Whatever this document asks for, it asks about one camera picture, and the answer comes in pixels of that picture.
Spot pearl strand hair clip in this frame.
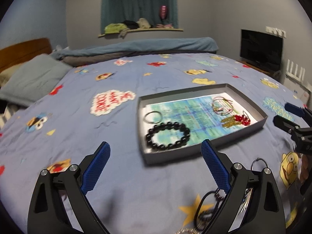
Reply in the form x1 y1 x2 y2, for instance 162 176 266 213
240 188 253 213

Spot black elastic hair tie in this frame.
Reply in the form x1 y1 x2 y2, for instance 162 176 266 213
193 190 225 232

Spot red bead gold tassel earring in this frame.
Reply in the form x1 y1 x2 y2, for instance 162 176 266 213
221 111 251 128

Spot black bead bracelet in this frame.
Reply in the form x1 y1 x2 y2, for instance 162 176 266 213
145 121 191 152

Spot person's right hand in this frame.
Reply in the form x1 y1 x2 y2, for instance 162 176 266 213
300 155 311 183

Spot white wifi router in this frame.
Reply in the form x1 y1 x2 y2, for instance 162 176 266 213
284 59 311 92

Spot black flat screen monitor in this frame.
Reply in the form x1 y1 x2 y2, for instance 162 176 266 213
240 29 284 72

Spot blue-green printed paper liner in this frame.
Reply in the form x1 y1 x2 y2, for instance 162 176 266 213
141 92 257 146

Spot grey shallow cardboard tray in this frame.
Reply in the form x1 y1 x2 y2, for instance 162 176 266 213
137 83 268 165

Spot cartoon print blue bedsheet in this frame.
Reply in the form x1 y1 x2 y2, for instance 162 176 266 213
1 53 303 233

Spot grey-blue pillow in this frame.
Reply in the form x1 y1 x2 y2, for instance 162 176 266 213
1 54 71 107

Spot thin dark metal bangle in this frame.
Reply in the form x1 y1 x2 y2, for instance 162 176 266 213
143 111 163 124

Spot olive yellow pillow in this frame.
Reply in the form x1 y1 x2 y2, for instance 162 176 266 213
0 63 23 87

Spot rolled blue and grey duvet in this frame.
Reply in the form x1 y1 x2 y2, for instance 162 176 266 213
51 37 219 67

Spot wooden headboard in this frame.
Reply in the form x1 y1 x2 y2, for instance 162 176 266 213
0 38 52 72

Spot pink metallic balloon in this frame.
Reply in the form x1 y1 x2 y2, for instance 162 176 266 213
159 5 168 21

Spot pile of clothes on sill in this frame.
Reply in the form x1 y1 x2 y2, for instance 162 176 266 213
104 18 151 37

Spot teal window curtain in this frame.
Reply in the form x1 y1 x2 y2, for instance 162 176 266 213
100 0 179 33

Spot silver key ring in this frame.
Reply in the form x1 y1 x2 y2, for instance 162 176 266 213
250 158 269 172

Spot multicolour cord bracelets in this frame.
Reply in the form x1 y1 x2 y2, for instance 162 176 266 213
210 96 234 116

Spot white wall socket strip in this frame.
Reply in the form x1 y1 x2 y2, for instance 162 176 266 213
265 27 287 38

